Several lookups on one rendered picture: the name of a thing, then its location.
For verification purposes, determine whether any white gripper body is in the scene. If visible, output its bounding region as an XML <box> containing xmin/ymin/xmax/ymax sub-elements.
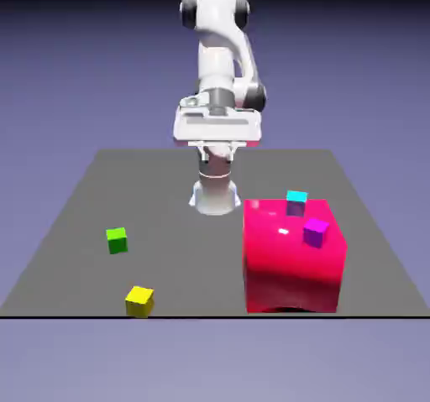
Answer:
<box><xmin>172</xmin><ymin>106</ymin><xmax>263</xmax><ymax>149</ymax></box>

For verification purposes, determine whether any large red box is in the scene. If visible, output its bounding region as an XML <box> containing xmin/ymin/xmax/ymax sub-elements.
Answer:
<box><xmin>242</xmin><ymin>198</ymin><xmax>349</xmax><ymax>315</ymax></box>

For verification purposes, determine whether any small yellow cube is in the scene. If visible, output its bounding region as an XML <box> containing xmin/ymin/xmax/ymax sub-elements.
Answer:
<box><xmin>124</xmin><ymin>285</ymin><xmax>155</xmax><ymax>319</ymax></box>

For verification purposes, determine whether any small green cube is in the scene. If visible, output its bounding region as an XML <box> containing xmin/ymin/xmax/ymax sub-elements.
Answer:
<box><xmin>105</xmin><ymin>227</ymin><xmax>129</xmax><ymax>255</ymax></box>

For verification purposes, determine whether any small cyan cube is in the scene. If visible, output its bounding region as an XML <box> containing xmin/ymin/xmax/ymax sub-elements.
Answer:
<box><xmin>286</xmin><ymin>190</ymin><xmax>308</xmax><ymax>217</ymax></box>

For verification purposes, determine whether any small magenta cube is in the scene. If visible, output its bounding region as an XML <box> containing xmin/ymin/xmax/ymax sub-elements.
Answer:
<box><xmin>302</xmin><ymin>217</ymin><xmax>330</xmax><ymax>249</ymax></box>

